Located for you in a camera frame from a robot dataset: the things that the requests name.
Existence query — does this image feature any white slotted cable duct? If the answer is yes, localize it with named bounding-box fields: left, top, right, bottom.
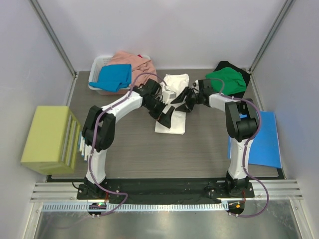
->
left=42, top=202, right=228, bottom=212

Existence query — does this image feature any yellow-green foam block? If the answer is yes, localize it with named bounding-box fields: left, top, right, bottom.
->
left=20, top=106, right=81, bottom=175

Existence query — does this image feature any white printed t-shirt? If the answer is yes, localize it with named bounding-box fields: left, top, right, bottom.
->
left=155, top=74, right=189, bottom=135

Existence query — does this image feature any blue folder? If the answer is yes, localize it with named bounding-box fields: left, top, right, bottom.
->
left=227, top=111, right=282, bottom=169

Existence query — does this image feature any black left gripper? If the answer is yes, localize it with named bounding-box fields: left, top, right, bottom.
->
left=144, top=97, right=174, bottom=128

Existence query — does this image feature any aluminium rail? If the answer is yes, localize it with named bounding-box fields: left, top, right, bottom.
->
left=30, top=180, right=303, bottom=202

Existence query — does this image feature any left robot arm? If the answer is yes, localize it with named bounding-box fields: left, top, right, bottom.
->
left=80, top=79, right=175, bottom=199

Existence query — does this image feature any right aluminium frame post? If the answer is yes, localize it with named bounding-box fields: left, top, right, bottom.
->
left=249, top=0, right=295, bottom=73

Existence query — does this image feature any white marker pen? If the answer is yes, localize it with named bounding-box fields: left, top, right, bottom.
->
left=79, top=132, right=83, bottom=152
left=81, top=144, right=86, bottom=157
left=84, top=145, right=91, bottom=161

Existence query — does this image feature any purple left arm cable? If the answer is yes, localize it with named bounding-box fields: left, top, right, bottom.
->
left=87, top=73, right=167, bottom=217

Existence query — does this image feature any left aluminium frame post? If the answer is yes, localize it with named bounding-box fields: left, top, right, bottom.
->
left=29, top=0, right=78, bottom=79

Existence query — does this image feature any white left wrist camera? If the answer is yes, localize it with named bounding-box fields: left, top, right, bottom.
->
left=161, top=86, right=177, bottom=104

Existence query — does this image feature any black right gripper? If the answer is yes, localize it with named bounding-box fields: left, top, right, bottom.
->
left=171, top=86, right=204, bottom=113

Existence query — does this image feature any aluminium frame post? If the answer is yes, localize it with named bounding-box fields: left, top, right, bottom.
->
left=249, top=0, right=295, bottom=73
left=29, top=0, right=78, bottom=79

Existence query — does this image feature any green t-shirt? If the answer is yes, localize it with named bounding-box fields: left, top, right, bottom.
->
left=205, top=67, right=247, bottom=95

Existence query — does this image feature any blue t-shirt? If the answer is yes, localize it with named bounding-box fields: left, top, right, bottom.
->
left=89, top=64, right=132, bottom=92

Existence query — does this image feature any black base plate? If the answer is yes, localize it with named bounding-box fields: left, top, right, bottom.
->
left=77, top=178, right=255, bottom=201

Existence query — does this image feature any pink t-shirt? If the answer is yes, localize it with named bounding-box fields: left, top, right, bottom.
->
left=107, top=51, right=157, bottom=83

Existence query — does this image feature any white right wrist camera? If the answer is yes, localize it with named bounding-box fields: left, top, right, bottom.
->
left=191, top=80, right=199, bottom=89

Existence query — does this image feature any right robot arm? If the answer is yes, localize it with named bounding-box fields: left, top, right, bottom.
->
left=171, top=78, right=262, bottom=197

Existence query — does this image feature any black t-shirt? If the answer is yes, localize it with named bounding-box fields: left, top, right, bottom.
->
left=214, top=61, right=251, bottom=98

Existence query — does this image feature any white plastic laundry basket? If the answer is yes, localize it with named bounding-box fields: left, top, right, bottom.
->
left=88, top=55, right=157, bottom=95

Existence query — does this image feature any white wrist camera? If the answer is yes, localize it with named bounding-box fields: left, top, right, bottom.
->
left=161, top=86, right=177, bottom=104
left=191, top=80, right=199, bottom=89

